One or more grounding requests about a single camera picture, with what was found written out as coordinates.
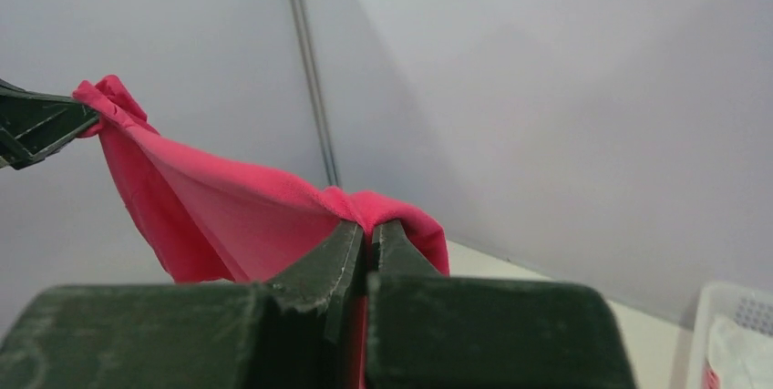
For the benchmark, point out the white crumpled t-shirt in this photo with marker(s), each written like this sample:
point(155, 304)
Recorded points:
point(737, 357)

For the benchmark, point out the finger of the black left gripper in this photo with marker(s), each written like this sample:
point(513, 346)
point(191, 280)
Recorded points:
point(36, 125)

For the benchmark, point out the white plastic laundry basket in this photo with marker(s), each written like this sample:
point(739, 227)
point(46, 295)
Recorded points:
point(749, 308)

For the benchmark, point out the metal corner wall strip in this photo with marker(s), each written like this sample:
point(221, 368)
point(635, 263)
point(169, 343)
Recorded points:
point(306, 47)

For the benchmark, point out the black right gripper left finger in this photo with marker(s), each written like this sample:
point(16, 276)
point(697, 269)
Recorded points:
point(293, 331)

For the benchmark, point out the pink t-shirt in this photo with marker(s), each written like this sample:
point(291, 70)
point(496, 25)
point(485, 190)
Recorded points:
point(216, 220)

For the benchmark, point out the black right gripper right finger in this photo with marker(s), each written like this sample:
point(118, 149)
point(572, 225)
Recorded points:
point(428, 330)

